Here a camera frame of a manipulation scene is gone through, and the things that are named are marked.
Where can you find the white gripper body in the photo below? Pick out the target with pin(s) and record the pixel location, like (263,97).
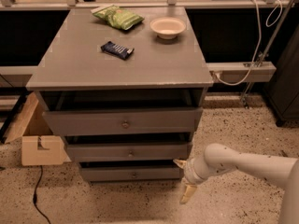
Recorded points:
(189,171)

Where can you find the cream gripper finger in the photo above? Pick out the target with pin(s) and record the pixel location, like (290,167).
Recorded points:
(180,163)
(188,193)

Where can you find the cardboard box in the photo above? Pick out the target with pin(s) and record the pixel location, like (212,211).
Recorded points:
(38,145)

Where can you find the green chip bag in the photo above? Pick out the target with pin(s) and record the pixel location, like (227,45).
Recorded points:
(117,17)

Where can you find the dark cabinet at right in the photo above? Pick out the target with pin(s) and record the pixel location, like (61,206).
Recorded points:
(282,91)

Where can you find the dark blue snack bar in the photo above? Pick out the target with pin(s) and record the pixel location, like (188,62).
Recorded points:
(117,50)

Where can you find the grey drawer cabinet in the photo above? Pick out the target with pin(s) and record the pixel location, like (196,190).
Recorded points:
(76,75)

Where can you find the white bowl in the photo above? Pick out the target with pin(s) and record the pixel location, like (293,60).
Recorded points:
(167,27)

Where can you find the grey top drawer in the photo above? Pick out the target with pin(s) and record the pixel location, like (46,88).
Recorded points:
(123,121)

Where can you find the grey bottom drawer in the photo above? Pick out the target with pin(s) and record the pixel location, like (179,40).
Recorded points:
(129,173)

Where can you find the metal diagonal rod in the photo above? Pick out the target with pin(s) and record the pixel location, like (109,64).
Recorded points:
(257,60)

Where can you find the grey middle drawer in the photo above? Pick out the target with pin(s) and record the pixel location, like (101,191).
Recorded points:
(153,151)

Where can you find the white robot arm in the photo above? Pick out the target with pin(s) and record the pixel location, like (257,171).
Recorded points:
(218,159)

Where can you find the grey drawer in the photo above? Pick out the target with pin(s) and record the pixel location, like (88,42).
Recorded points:
(129,173)
(123,121)
(153,151)

